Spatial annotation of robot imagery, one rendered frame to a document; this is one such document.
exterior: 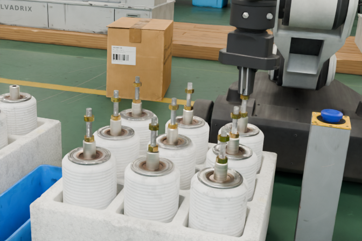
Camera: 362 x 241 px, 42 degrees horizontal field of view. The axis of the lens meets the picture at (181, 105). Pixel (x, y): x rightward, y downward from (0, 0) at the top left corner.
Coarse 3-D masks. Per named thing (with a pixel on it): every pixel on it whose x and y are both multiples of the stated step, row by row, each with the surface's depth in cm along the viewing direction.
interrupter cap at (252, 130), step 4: (228, 124) 102; (248, 124) 102; (228, 128) 100; (248, 128) 101; (252, 128) 100; (256, 128) 100; (228, 132) 98; (240, 132) 98; (244, 132) 99; (248, 132) 98; (252, 132) 98; (256, 132) 98; (240, 136) 96; (244, 136) 96; (248, 136) 96; (252, 136) 97
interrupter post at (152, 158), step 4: (148, 152) 79; (152, 152) 79; (156, 152) 79; (148, 156) 79; (152, 156) 79; (156, 156) 79; (148, 160) 80; (152, 160) 79; (156, 160) 80; (148, 164) 80; (152, 164) 80; (156, 164) 80; (148, 168) 80; (152, 168) 80; (156, 168) 80
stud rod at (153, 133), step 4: (152, 116) 78; (152, 120) 78; (156, 120) 78; (152, 124) 78; (156, 124) 78; (152, 132) 78; (156, 132) 79; (152, 136) 79; (156, 136) 79; (152, 140) 79; (152, 144) 79
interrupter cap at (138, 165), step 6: (132, 162) 81; (138, 162) 81; (144, 162) 82; (162, 162) 82; (168, 162) 82; (132, 168) 79; (138, 168) 79; (144, 168) 80; (162, 168) 80; (168, 168) 80; (174, 168) 80; (138, 174) 78; (144, 174) 77; (150, 174) 77; (156, 174) 77; (162, 174) 78
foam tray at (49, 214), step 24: (264, 168) 99; (48, 192) 85; (120, 192) 86; (264, 192) 89; (48, 216) 80; (72, 216) 79; (96, 216) 78; (120, 216) 79; (264, 216) 84; (48, 240) 82; (72, 240) 80; (96, 240) 79; (120, 240) 78; (144, 240) 76; (168, 240) 75; (192, 240) 74; (216, 240) 73; (240, 240) 74; (264, 240) 101
